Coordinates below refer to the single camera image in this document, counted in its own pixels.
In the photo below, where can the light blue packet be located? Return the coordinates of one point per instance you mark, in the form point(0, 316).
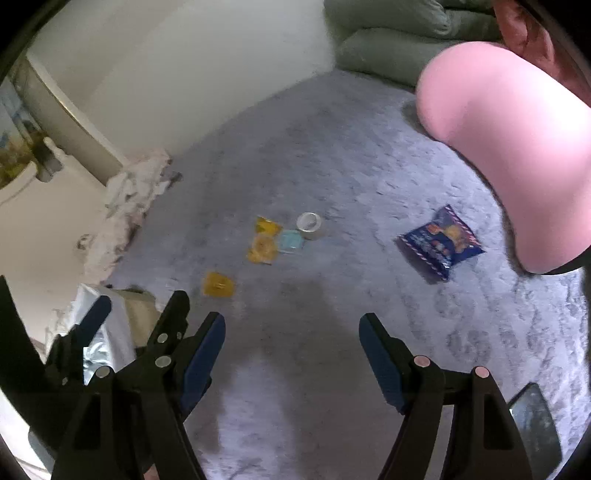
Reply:
point(292, 241)

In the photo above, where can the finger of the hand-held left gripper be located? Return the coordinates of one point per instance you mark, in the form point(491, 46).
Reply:
point(173, 314)
point(99, 310)

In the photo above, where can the clear tape roll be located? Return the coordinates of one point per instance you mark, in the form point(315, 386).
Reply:
point(316, 233)

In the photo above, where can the white floral cloth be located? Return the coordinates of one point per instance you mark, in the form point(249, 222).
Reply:
point(134, 194)

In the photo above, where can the clear packet with yellow cookie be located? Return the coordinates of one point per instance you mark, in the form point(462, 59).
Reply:
point(263, 249)

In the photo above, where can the grey fluffy blanket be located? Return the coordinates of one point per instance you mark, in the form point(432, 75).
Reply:
point(323, 175)

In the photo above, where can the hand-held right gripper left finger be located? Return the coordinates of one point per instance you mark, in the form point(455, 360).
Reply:
point(203, 360)

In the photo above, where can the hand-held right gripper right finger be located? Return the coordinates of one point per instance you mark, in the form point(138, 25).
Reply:
point(383, 364)

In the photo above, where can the blue snack packet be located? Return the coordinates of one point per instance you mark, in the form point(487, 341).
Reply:
point(438, 244)

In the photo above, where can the white door frame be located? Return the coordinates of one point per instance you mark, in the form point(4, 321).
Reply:
point(78, 115)

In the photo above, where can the small yellow packet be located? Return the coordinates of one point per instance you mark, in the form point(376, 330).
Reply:
point(219, 284)

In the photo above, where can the green cushions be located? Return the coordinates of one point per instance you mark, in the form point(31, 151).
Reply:
point(392, 41)

